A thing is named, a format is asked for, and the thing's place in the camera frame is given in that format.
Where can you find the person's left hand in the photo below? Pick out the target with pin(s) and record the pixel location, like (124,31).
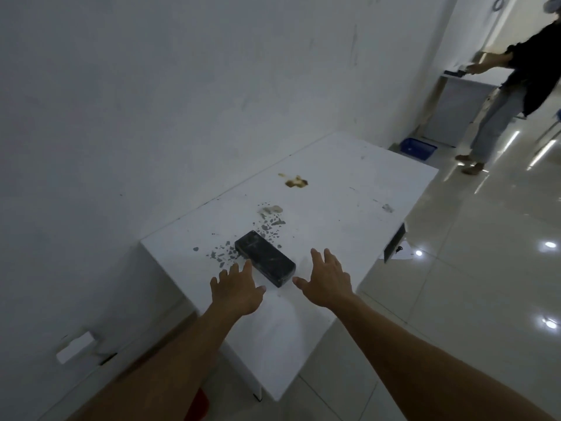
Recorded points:
(236,291)

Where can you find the person's right hand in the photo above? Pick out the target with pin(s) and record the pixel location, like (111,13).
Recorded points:
(331,284)

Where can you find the person's left thumb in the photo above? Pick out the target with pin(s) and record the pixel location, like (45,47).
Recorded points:
(260,293)

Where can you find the person's right middle finger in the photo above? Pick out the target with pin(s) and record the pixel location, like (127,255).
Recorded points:
(329,258)

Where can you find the person's left middle finger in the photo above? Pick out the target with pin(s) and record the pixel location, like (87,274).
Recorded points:
(235,271)

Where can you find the person's left little finger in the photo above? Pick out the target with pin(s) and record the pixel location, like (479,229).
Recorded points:
(215,284)

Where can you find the person's right thumb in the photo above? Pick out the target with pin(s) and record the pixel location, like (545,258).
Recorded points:
(301,285)

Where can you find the person's left forearm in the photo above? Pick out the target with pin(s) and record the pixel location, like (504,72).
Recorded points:
(175,363)

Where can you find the person's right forearm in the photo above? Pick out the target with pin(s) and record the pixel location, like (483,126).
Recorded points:
(420,363)

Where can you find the black rectangular box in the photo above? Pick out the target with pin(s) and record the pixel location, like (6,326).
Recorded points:
(265,258)

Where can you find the black plate on table edge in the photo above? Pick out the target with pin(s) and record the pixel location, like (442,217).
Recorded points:
(394,244)

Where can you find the red object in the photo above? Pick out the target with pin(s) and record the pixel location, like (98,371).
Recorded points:
(198,405)

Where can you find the blue plastic basket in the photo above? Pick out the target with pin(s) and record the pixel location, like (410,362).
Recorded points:
(418,149)

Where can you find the grey white desk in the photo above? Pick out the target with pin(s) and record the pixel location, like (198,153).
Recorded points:
(456,109)

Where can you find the dark object on desk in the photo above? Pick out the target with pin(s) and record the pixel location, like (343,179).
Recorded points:
(455,74)

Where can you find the white wall socket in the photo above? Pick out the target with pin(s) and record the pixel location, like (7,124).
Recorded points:
(76,347)

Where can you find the round wall fixture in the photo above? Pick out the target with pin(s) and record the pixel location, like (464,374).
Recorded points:
(497,5)

